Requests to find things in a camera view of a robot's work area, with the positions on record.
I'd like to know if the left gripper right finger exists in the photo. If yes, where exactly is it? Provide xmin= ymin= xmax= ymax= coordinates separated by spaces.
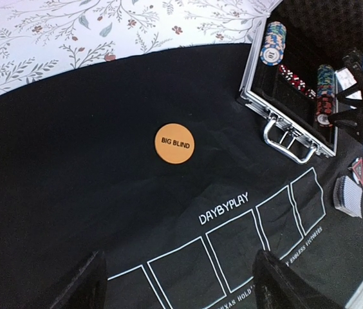
xmin=252 ymin=250 xmax=342 ymax=309

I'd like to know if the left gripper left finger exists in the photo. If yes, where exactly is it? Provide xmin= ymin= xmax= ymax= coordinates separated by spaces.
xmin=49 ymin=250 xmax=107 ymax=308

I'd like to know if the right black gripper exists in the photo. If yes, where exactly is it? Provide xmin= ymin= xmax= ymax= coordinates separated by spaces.
xmin=329 ymin=48 xmax=363 ymax=145

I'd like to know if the poker chip row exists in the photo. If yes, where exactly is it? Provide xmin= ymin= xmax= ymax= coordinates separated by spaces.
xmin=259 ymin=21 xmax=287 ymax=66
xmin=315 ymin=64 xmax=335 ymax=127

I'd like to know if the aluminium poker chip case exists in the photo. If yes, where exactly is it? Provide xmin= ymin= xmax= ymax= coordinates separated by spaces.
xmin=239 ymin=1 xmax=363 ymax=164

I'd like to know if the orange big blind button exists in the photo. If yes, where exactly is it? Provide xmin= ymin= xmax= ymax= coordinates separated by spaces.
xmin=154 ymin=123 xmax=195 ymax=165

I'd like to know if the red black triangle card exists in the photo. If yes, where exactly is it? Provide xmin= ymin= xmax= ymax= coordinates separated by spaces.
xmin=348 ymin=157 xmax=363 ymax=187

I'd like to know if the blue playing card deck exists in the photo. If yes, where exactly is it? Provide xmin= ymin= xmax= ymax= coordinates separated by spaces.
xmin=333 ymin=176 xmax=362 ymax=218

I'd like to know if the red dice row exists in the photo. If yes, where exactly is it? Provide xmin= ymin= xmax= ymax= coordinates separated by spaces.
xmin=279 ymin=64 xmax=316 ymax=99

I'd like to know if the black poker table mat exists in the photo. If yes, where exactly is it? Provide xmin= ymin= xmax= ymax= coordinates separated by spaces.
xmin=0 ymin=45 xmax=363 ymax=308

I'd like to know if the floral white tablecloth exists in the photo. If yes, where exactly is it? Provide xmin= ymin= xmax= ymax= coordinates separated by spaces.
xmin=0 ymin=1 xmax=278 ymax=95

